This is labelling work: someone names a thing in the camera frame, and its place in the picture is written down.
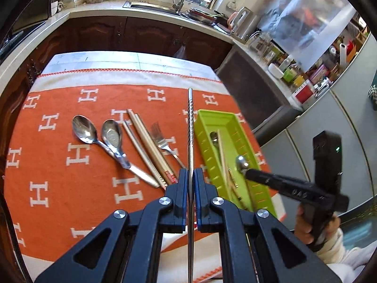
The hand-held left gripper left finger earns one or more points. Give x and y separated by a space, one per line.
184 188

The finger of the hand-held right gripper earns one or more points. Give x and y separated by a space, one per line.
265 182
265 177

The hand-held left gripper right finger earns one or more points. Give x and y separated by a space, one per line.
201 188

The small steel spoon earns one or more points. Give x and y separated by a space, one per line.
241 162

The green plastic tray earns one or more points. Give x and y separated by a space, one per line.
232 144

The steel fork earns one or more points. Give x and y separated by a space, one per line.
160 141

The golden chopstick red patterned end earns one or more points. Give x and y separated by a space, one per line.
153 141

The beige chopsticks pair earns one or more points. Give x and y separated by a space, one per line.
146 142

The short steel soup spoon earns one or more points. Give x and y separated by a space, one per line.
112 134

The large steel spoon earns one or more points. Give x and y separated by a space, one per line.
84 128

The person's right hand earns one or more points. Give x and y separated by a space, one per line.
303 227

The grey refrigerator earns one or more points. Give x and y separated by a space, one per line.
288 153

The red and white tub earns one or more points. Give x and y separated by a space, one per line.
302 92

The steel front cabinet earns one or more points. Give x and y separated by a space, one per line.
253 94

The orange printed cloth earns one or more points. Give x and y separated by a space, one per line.
88 206

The green label bottle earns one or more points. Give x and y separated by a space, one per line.
291 73

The white bowl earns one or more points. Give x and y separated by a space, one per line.
276 71

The paper towel roll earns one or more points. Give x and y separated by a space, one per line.
343 53

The glass pitcher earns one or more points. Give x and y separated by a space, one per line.
260 42

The grey grid table cover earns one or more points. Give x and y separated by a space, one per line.
117 60

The clear plastic sheet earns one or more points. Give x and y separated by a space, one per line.
309 14

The steel electric kettle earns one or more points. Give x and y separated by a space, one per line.
241 23

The brown wooden cabinets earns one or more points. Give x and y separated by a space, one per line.
132 35

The steel basin with dishes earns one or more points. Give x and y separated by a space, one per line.
201 16

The steel sink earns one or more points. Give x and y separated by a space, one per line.
153 7

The white kitchen countertop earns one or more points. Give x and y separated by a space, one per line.
88 8

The gas stove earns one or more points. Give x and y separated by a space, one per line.
20 38

